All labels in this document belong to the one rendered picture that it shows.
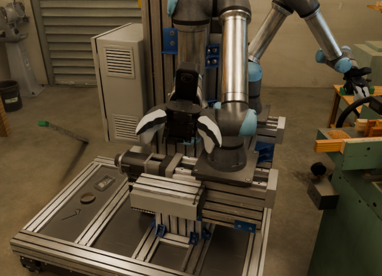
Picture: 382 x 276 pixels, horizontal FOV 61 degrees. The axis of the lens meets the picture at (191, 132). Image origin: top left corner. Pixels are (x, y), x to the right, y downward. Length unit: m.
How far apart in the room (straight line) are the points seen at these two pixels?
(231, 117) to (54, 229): 1.37
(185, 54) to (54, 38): 3.51
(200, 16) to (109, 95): 0.59
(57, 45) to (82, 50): 0.32
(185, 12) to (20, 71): 3.54
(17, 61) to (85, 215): 2.74
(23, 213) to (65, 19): 2.57
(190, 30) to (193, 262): 1.09
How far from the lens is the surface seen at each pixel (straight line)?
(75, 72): 4.51
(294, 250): 2.12
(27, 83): 4.43
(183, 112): 0.65
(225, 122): 0.86
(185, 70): 0.64
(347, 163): 1.28
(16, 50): 4.36
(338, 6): 4.33
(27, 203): 2.59
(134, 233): 1.85
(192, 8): 1.01
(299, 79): 4.43
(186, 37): 1.05
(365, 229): 1.43
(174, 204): 1.22
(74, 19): 4.34
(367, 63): 3.56
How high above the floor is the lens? 1.52
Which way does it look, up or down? 29 degrees down
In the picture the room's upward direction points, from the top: straight up
